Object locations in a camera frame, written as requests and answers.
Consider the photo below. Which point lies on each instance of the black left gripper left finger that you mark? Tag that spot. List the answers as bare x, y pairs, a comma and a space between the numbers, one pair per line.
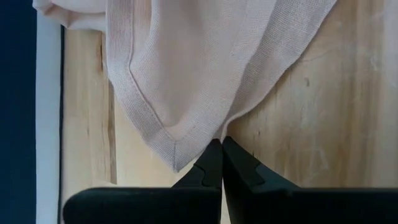
140, 208

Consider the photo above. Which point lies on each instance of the tan cloth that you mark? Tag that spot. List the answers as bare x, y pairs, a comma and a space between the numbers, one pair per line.
192, 62

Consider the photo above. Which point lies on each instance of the navy white striped fabric basket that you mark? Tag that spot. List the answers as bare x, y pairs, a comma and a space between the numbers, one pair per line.
18, 124

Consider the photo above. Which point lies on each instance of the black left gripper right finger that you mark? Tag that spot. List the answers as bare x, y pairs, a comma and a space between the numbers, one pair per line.
295, 208

